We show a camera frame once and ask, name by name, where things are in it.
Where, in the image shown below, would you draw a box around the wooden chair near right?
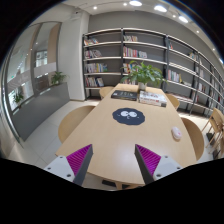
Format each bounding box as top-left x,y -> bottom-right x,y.
182,118 -> 204,160

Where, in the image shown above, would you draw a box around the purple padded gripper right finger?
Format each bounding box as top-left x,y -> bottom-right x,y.
135,144 -> 182,184

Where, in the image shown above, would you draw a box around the wooden chair far left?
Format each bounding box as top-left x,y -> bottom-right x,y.
99,86 -> 114,98

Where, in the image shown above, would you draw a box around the wooden chair near left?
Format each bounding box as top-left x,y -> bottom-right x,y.
58,105 -> 94,143

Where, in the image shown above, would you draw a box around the wooden chair far right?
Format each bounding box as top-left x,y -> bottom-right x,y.
167,94 -> 180,109

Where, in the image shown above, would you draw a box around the green potted plant on table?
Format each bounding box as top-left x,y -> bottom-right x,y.
121,60 -> 166,91

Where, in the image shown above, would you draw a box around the grey metal bookshelf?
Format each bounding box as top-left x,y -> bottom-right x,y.
82,28 -> 224,116

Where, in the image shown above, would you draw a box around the white stacked books on table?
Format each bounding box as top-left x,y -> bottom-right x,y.
139,91 -> 167,107

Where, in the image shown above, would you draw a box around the dark round cartoon mouse pad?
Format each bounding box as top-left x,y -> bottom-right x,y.
112,108 -> 145,125

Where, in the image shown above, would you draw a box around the white computer mouse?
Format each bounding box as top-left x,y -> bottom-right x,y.
171,127 -> 182,140

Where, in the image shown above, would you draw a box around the wooden chair by shelf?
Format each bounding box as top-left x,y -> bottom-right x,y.
206,108 -> 224,145

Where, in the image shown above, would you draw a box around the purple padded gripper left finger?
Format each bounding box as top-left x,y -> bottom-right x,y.
44,145 -> 93,186

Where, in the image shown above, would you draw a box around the black book on table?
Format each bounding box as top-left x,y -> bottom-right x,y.
111,90 -> 137,101

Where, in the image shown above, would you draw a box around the potted plant on grey counter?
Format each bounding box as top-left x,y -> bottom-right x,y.
51,72 -> 67,85

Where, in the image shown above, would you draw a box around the potted plant by window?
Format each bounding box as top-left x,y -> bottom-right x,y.
13,93 -> 24,105

